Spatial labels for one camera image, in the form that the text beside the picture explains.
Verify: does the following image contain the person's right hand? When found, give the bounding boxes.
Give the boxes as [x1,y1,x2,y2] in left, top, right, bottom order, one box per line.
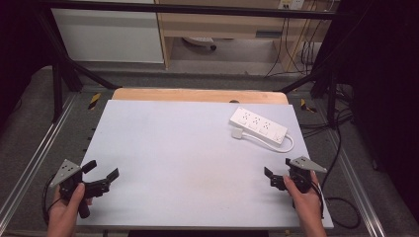
[282,172,326,229]

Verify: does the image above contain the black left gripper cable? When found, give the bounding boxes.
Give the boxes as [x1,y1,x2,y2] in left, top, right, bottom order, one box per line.
[42,173,62,227]

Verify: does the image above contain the white cabinet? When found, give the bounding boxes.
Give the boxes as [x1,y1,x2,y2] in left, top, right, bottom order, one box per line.
[50,0,165,64]

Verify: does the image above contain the white wall socket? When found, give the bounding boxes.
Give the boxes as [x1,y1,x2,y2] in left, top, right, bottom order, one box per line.
[278,0,306,11]

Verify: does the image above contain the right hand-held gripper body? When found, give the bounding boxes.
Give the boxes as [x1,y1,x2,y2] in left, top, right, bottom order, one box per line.
[270,155,329,196]

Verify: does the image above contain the black metal frame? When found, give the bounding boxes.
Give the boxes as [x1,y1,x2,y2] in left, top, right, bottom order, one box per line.
[33,0,364,124]

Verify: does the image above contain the wooden table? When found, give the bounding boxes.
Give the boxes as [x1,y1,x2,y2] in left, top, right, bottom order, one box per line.
[111,87,290,106]

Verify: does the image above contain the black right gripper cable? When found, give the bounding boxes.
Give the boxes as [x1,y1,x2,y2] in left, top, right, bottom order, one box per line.
[315,126,362,230]

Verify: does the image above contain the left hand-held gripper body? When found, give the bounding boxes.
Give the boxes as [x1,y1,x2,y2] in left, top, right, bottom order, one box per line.
[48,158,111,220]

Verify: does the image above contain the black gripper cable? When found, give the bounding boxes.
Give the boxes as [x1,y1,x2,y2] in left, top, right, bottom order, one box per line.
[315,126,362,230]
[42,173,62,227]

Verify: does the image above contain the white power strip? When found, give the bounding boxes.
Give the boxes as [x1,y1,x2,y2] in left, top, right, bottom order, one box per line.
[228,106,289,145]

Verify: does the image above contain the white power strip cable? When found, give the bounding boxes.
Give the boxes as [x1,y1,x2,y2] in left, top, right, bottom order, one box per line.
[241,130,295,154]

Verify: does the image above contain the aluminium floor rail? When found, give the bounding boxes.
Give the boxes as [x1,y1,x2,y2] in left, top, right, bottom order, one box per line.
[0,93,79,225]
[323,126,387,237]

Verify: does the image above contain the black floor cables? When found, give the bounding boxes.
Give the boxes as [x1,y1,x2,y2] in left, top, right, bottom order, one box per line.
[298,83,355,140]

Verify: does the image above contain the white device under desk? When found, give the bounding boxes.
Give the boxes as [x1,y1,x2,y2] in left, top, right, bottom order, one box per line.
[182,36,218,51]

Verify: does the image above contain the person's left hand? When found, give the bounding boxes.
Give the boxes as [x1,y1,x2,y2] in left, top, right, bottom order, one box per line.
[46,182,95,237]

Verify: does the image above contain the yellow black tape strip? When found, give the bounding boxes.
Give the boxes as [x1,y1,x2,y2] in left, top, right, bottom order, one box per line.
[299,98,318,114]
[87,92,102,111]

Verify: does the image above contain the black hanging cables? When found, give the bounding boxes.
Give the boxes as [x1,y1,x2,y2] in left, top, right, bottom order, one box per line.
[264,9,325,79]

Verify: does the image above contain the wooden desk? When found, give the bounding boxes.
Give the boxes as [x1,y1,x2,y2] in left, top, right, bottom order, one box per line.
[153,0,334,72]

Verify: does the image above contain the black curtain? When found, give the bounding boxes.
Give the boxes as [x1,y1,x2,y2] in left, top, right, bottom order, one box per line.
[324,0,419,215]
[0,0,63,132]

